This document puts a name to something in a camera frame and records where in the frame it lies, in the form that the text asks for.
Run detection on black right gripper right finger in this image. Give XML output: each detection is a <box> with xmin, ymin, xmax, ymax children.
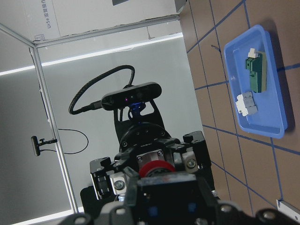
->
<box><xmin>212</xmin><ymin>200</ymin><xmax>299</xmax><ymax>225</ymax></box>

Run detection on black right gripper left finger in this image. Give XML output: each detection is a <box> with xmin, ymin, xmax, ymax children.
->
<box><xmin>58</xmin><ymin>202</ymin><xmax>131</xmax><ymax>225</ymax></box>

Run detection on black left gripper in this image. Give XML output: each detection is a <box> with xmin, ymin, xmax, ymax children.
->
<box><xmin>90</xmin><ymin>131</ymin><xmax>212</xmax><ymax>200</ymax></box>

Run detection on blue plastic tray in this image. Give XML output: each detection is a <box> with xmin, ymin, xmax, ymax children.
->
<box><xmin>224</xmin><ymin>25</ymin><xmax>287</xmax><ymax>139</ymax></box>

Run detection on white circuit breaker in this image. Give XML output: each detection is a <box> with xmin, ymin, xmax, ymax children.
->
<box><xmin>235</xmin><ymin>91</ymin><xmax>258</xmax><ymax>117</ymax></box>

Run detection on green relay block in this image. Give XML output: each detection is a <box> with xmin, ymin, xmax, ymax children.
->
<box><xmin>245</xmin><ymin>52</ymin><xmax>267</xmax><ymax>93</ymax></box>

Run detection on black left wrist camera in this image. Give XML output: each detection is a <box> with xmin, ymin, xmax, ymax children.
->
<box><xmin>101</xmin><ymin>82</ymin><xmax>162</xmax><ymax>111</ymax></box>

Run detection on black braided camera cable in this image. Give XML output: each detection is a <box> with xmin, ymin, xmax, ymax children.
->
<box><xmin>68</xmin><ymin>65</ymin><xmax>136</xmax><ymax>115</ymax></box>

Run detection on black external camera on frame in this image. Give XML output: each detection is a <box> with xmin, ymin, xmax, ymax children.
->
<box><xmin>30</xmin><ymin>135</ymin><xmax>57</xmax><ymax>156</ymax></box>

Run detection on aluminium frame post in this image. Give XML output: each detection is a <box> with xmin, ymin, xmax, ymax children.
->
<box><xmin>0</xmin><ymin>24</ymin><xmax>79</xmax><ymax>213</ymax></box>

